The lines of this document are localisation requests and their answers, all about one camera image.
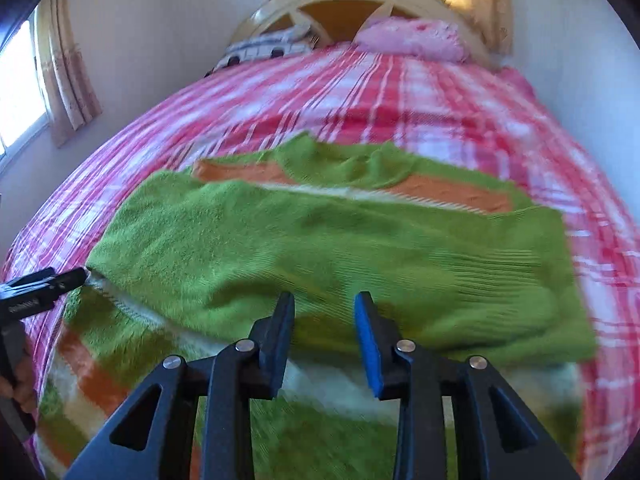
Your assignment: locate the pink pillow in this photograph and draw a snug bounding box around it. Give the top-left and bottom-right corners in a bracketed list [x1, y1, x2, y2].
[354, 16, 468, 65]

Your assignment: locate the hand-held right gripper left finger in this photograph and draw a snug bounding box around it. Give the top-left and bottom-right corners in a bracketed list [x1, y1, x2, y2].
[64, 292, 296, 480]

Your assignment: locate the beige striped curtain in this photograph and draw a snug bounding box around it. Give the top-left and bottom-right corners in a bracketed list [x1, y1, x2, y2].
[37, 0, 103, 148]

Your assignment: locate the red plaid blanket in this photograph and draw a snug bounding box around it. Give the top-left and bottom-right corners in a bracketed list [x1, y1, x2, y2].
[0, 42, 640, 480]

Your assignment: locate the cream wooden headboard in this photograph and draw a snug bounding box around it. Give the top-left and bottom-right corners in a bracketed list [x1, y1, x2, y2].
[230, 0, 501, 71]

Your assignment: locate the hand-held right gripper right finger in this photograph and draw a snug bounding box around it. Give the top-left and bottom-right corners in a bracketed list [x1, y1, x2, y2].
[354, 291, 583, 480]

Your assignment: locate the pink bed sheet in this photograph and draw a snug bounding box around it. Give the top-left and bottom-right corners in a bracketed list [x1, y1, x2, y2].
[495, 66, 538, 101]

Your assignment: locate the green knit sweater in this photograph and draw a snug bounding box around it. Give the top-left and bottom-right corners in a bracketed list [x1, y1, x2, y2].
[37, 130, 598, 480]

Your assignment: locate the person's left hand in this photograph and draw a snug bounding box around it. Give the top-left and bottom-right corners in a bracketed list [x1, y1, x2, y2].
[11, 354, 39, 415]

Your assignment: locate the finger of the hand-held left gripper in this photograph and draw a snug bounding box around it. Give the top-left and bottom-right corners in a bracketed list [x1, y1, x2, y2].
[22, 267, 91, 306]
[0, 266, 57, 295]

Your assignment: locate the window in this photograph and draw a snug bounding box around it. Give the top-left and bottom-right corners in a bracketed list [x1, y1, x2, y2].
[0, 15, 51, 161]

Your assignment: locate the white patterned pillow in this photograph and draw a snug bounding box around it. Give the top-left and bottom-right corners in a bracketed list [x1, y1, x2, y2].
[205, 27, 321, 77]

